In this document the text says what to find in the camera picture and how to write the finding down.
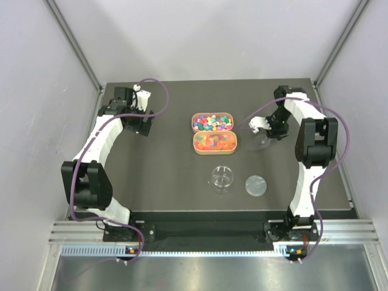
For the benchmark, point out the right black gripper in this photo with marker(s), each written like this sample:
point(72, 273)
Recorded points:
point(276, 133)

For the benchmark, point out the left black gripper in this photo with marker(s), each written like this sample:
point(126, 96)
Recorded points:
point(142, 126)

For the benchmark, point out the clear plastic scoop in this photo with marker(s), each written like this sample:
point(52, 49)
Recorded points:
point(259, 142)

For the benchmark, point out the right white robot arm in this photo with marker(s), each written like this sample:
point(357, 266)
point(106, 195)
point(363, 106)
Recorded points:
point(315, 148)

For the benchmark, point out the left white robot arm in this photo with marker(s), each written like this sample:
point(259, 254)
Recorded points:
point(86, 183)

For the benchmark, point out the pink tray opaque star candies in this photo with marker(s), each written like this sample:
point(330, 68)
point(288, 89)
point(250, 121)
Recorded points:
point(211, 122)

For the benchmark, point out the tan tray translucent star candies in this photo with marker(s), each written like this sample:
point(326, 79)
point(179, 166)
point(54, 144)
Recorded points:
point(215, 142)

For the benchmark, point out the clear round jar lid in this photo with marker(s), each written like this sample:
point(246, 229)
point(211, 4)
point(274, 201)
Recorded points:
point(256, 185)

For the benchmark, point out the clear plastic jar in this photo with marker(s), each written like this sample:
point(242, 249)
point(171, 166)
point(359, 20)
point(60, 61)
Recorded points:
point(221, 179)

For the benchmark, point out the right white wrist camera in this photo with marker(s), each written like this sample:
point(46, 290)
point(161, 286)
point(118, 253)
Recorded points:
point(258, 123)

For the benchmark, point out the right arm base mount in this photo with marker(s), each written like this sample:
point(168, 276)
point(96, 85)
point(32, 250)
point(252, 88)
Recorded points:
point(278, 230)

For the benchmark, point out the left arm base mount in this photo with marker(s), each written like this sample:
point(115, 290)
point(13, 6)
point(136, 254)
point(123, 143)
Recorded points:
point(118, 234)

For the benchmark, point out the left aluminium corner post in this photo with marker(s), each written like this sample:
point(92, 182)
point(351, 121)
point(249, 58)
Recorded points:
point(73, 43)

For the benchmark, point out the aluminium corner post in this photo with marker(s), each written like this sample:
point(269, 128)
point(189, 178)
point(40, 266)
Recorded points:
point(73, 43)
point(341, 41)

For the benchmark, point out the white slotted cable duct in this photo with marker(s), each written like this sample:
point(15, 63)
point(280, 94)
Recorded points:
point(129, 251)

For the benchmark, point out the aluminium front frame rail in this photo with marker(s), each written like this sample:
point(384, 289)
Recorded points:
point(332, 231)

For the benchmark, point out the right aluminium corner post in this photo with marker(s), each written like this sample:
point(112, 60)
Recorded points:
point(341, 41)

